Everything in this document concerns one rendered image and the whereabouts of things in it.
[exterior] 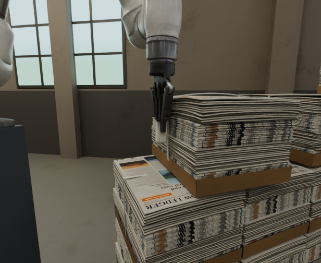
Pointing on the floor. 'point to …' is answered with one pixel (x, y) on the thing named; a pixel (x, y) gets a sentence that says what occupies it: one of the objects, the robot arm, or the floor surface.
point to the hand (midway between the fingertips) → (160, 131)
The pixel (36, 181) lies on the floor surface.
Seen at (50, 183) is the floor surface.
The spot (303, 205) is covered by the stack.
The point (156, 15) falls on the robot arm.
